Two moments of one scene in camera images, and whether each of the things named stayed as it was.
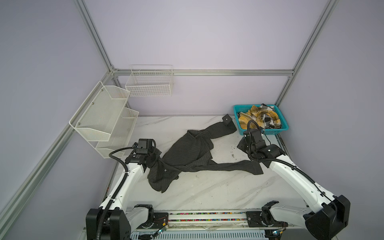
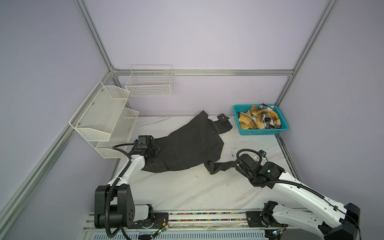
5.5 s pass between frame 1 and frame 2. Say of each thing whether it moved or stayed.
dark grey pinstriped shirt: moved
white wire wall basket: stayed
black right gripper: moved
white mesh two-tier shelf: stayed
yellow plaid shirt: stayed
